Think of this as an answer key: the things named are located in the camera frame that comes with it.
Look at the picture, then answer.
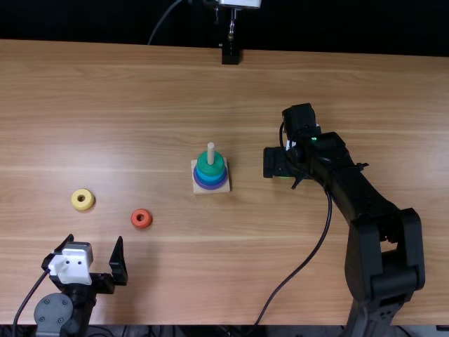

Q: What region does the light blue ring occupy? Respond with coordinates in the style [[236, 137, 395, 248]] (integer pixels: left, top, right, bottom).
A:
[[195, 159, 226, 183]]

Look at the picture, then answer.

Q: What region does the orange ring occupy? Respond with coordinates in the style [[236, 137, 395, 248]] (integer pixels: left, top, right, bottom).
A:
[[130, 209, 154, 230]]

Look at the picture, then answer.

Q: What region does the dark blue ring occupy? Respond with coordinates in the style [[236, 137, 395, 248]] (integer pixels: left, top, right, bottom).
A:
[[193, 164, 227, 187]]

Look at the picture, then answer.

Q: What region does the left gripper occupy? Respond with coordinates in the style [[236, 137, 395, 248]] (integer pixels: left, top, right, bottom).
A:
[[41, 233, 129, 296]]

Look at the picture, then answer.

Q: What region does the wooden peg base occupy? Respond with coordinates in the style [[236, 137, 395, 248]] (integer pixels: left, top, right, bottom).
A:
[[191, 142, 232, 195]]

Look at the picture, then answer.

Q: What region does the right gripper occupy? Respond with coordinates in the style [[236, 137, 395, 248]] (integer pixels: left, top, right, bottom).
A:
[[262, 146, 311, 180]]

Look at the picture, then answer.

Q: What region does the thin grey cable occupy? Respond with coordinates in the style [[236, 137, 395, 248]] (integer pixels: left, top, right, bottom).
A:
[[147, 0, 183, 46]]

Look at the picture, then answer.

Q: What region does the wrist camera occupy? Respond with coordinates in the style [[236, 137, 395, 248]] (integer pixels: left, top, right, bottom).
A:
[[48, 242, 94, 286], [285, 121, 322, 152]]

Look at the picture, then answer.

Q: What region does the dark green ring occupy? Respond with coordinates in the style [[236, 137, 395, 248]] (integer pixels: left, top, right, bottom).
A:
[[196, 150, 225, 176]]

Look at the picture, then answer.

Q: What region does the black cable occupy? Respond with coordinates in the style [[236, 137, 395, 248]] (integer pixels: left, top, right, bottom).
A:
[[12, 270, 50, 327], [253, 189, 333, 326]]

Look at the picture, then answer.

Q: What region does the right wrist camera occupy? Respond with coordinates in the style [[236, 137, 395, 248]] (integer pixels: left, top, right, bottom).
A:
[[285, 121, 322, 152]]

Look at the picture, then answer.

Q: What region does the yellow ring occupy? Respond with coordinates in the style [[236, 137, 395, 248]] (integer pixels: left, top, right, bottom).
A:
[[70, 188, 95, 212]]

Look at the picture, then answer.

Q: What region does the black clamp stand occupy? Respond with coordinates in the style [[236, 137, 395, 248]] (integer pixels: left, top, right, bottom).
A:
[[216, 6, 243, 66]]

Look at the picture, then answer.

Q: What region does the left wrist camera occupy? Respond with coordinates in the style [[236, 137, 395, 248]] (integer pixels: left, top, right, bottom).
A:
[[48, 242, 94, 286]]

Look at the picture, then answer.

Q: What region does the purple ring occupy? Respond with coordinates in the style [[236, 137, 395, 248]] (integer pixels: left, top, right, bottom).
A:
[[193, 167, 229, 192]]

